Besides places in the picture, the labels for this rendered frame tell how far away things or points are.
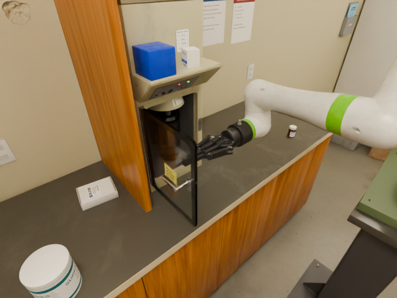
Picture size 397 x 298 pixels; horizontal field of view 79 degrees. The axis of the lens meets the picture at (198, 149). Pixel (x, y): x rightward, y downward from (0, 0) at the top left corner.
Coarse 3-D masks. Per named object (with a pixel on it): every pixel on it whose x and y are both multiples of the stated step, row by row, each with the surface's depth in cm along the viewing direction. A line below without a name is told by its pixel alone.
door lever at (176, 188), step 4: (164, 176) 84; (164, 180) 83; (168, 180) 82; (184, 180) 82; (168, 184) 82; (172, 184) 81; (176, 184) 81; (184, 184) 81; (188, 184) 81; (172, 188) 81; (176, 188) 79; (180, 188) 80
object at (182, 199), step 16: (144, 112) 86; (160, 128) 82; (160, 144) 86; (176, 144) 77; (192, 144) 70; (160, 160) 92; (176, 160) 82; (192, 160) 73; (160, 176) 98; (192, 176) 77; (160, 192) 106; (176, 192) 92; (192, 192) 82; (176, 208) 99; (192, 208) 87; (192, 224) 92
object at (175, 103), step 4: (172, 100) 101; (176, 100) 102; (180, 100) 104; (160, 104) 100; (164, 104) 100; (168, 104) 100; (172, 104) 101; (176, 104) 102; (180, 104) 104; (148, 108) 103; (152, 108) 101; (156, 108) 101; (160, 108) 100; (164, 108) 100; (168, 108) 101; (172, 108) 101; (176, 108) 102
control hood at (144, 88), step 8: (176, 64) 89; (200, 64) 89; (208, 64) 89; (216, 64) 89; (184, 72) 82; (192, 72) 83; (200, 72) 86; (208, 72) 90; (136, 80) 80; (144, 80) 76; (160, 80) 76; (168, 80) 78; (176, 80) 81; (200, 80) 95; (136, 88) 82; (144, 88) 78; (152, 88) 77; (136, 96) 85; (144, 96) 81; (160, 96) 89
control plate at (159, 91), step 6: (192, 78) 87; (174, 84) 84; (180, 84) 87; (186, 84) 90; (192, 84) 94; (156, 90) 81; (162, 90) 84; (168, 90) 87; (174, 90) 91; (156, 96) 87
